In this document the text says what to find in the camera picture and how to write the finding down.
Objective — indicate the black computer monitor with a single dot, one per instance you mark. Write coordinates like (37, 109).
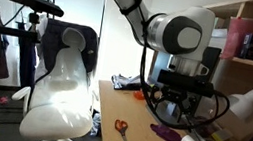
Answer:
(213, 65)

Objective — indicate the small orange object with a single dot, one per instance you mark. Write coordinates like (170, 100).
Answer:
(139, 95)

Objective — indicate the blue hanging garment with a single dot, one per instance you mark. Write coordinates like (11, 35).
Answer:
(28, 62)

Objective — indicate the wooden shelf unit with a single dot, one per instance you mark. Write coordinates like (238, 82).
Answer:
(250, 79)

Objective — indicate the pink folder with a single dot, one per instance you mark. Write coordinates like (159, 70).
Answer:
(234, 39)

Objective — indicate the patterned plastic bag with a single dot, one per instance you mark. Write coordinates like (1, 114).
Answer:
(96, 125)

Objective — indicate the white office chair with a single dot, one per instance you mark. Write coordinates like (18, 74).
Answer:
(60, 104)

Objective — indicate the yellow small box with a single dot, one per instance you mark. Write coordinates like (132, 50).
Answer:
(222, 136)

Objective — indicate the purple cloth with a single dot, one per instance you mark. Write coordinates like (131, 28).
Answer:
(167, 134)

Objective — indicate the white box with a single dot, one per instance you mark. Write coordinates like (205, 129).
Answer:
(220, 35)

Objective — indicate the dark patterned cloth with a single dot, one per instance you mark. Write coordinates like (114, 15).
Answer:
(204, 127)

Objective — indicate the crumpled patterned cloth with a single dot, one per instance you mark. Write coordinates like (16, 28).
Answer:
(125, 81)

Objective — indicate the silver monitor stand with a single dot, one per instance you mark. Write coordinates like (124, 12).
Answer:
(162, 111)

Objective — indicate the pink item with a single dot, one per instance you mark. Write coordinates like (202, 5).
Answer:
(0, 99)

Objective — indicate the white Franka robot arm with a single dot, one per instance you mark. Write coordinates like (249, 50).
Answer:
(179, 31)

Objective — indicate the dark jacket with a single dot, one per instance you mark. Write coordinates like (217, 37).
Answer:
(51, 42)

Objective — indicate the black stereo camera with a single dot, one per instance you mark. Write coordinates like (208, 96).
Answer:
(32, 2)

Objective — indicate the dark blue box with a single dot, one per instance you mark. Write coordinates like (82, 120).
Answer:
(249, 46)

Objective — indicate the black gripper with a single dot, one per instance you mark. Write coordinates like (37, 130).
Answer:
(176, 95)

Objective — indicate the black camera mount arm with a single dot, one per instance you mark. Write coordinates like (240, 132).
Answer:
(4, 31)

